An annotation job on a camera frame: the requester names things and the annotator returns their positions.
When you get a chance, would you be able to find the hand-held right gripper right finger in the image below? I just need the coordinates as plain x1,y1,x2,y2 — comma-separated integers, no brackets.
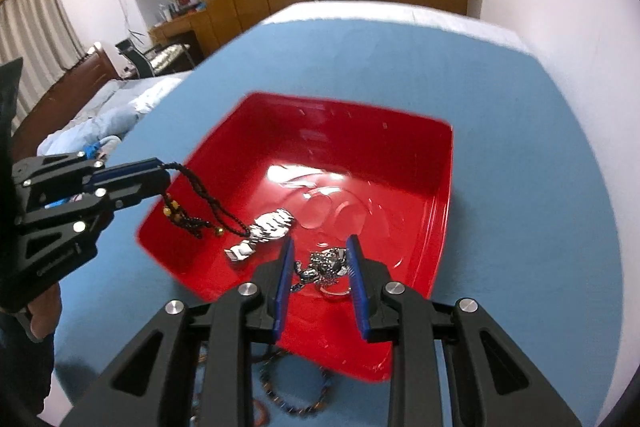
346,234,583,427

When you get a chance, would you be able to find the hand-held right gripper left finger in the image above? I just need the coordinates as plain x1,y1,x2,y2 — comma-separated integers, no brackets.
60,237,296,427

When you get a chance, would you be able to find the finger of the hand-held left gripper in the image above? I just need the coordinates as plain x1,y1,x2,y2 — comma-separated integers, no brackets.
15,179,172,304
12,151,172,211

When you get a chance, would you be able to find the silver pendant keychain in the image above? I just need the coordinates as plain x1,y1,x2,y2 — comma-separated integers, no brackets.
290,247,351,304

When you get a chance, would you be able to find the silver metal watch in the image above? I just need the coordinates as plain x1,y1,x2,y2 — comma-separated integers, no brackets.
224,208,296,265

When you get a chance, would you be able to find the dark bead bracelet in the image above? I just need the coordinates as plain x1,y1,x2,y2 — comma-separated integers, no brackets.
259,349,333,418

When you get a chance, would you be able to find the black bead necklace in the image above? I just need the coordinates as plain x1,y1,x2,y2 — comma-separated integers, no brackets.
159,161,252,242

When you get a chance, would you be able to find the reddish brown bangle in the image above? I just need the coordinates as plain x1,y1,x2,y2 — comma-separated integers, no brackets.
251,399,271,427

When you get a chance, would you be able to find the red plastic tray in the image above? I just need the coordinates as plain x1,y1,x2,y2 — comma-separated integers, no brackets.
136,92,456,383

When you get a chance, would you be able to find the person's left forearm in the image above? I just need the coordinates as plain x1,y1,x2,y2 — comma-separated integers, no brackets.
0,311,57,420

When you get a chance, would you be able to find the person's left hand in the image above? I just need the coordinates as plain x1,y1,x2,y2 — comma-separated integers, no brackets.
26,282,64,344

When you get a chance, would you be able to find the dark wooden headboard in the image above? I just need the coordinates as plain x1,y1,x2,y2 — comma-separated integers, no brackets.
10,44,121,148

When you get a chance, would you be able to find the black office chair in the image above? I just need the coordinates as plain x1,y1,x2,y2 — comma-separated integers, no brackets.
115,39,193,80

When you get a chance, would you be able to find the wooden desk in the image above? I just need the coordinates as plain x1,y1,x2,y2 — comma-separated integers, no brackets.
147,12,216,60

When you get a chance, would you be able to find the beige curtain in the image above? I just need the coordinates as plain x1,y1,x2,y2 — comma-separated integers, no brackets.
0,0,86,128

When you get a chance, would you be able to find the desk clutter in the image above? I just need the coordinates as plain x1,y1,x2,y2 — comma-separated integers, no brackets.
157,0,208,20

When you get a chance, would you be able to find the white underlay sheet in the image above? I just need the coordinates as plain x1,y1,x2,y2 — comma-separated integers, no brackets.
260,1,533,55

